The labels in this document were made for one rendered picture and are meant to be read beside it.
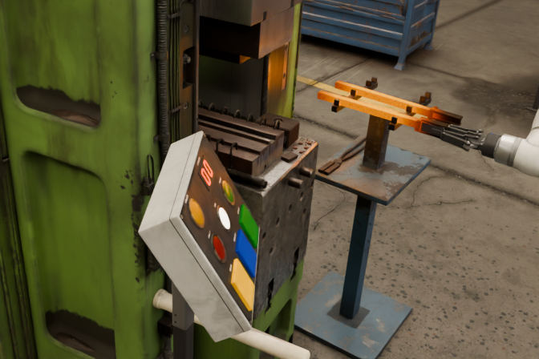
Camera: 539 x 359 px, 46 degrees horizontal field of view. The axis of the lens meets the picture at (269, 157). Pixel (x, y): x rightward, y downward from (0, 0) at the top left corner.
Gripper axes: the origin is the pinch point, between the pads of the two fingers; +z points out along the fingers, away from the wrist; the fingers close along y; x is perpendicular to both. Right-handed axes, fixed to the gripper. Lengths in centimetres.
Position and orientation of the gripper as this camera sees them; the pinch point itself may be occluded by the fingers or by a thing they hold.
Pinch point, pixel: (433, 127)
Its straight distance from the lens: 205.9
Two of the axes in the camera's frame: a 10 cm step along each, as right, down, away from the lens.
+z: -8.4, -3.0, 4.6
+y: 5.5, -3.6, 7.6
